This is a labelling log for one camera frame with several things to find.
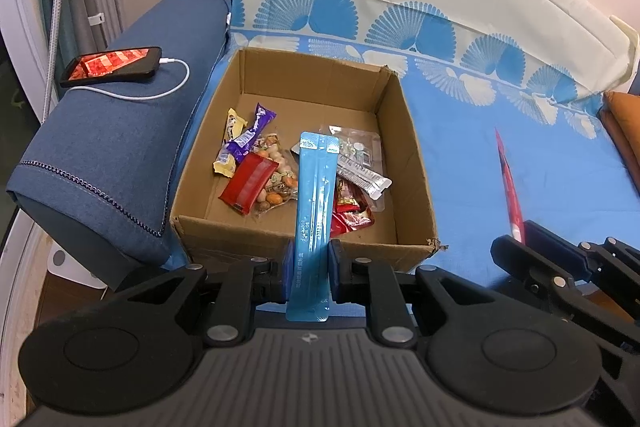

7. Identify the white window frame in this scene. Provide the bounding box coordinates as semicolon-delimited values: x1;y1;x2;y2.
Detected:
0;0;51;122

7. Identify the black smartphone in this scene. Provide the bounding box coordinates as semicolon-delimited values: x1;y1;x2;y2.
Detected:
60;47;163;88

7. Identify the orange cushion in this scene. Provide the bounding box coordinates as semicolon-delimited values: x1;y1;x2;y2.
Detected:
600;91;640;198

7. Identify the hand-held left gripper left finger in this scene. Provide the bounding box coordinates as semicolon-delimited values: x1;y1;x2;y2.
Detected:
107;239;296;349

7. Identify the blue fan-print sheet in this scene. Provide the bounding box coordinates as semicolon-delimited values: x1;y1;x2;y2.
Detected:
160;0;640;293

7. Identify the white charging cable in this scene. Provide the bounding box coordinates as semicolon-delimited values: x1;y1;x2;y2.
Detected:
67;57;191;100

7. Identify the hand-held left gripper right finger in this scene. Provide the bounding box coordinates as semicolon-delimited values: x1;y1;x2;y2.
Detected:
327;239;506;349

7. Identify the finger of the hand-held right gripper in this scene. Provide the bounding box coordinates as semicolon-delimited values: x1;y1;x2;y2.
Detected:
490;234;583;317
525;220;640;284

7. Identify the white floor device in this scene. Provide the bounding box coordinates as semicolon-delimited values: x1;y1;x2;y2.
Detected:
47;244;108;290

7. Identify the red coffee pouch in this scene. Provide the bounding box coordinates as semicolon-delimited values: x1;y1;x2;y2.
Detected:
330;194;376;237

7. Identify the clear candy bag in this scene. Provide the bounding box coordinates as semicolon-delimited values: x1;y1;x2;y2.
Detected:
292;124;388;212

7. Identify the small red-brown candy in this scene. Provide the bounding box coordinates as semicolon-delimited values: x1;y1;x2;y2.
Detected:
334;179;363;212

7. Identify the gold snack bar wrapper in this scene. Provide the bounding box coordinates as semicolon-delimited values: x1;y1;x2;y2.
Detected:
213;108;249;178

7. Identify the purple chocolate bar wrapper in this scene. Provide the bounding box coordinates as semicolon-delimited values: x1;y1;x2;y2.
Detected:
227;103;277;162

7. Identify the blue stick packet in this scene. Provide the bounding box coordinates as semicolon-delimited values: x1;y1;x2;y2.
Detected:
286;131;342;324

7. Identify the braided steamer hose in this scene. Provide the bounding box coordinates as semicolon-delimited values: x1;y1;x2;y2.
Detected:
42;0;68;122

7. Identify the clear peanut packet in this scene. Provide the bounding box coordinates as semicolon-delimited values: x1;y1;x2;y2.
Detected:
250;134;301;218

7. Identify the slim red candy packet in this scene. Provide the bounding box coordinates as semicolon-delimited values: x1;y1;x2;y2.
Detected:
494;127;527;244

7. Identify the cardboard box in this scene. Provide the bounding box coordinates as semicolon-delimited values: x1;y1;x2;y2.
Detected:
170;47;441;275

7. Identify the blue denim sofa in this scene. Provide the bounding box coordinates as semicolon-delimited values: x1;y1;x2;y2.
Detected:
6;0;241;293

